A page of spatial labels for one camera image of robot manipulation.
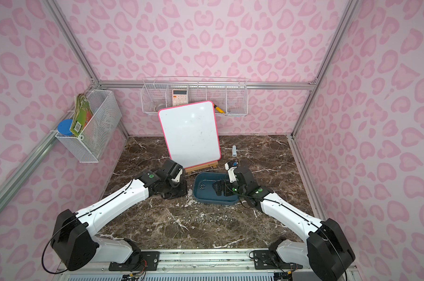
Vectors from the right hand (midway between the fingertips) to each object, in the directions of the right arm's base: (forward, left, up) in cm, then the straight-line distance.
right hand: (220, 183), depth 82 cm
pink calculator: (+42, +22, +19) cm, 51 cm away
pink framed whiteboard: (+24, +15, +9) cm, 30 cm away
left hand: (-3, +14, 0) cm, 14 cm away
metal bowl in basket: (+36, +32, +17) cm, 51 cm away
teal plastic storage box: (+2, +9, -14) cm, 17 cm away
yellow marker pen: (+39, +1, +12) cm, 41 cm away
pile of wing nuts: (+5, +10, -13) cm, 17 cm away
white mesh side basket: (+5, +53, +20) cm, 57 cm away
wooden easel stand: (+17, +4, -8) cm, 19 cm away
